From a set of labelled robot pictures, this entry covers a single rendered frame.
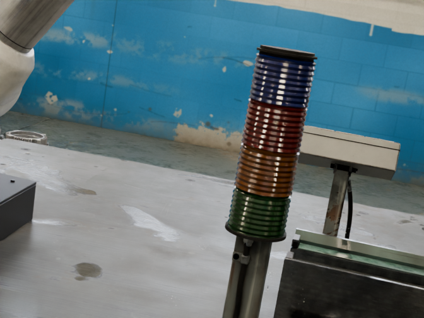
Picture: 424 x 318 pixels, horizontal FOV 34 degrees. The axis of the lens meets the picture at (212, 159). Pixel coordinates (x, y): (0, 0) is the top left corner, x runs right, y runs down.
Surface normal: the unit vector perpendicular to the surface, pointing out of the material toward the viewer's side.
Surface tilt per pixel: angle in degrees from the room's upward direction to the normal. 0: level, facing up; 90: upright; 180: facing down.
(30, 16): 108
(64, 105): 90
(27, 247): 0
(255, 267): 90
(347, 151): 66
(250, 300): 90
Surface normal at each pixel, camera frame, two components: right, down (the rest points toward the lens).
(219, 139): -0.14, 0.18
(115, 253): 0.15, -0.97
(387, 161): -0.14, -0.25
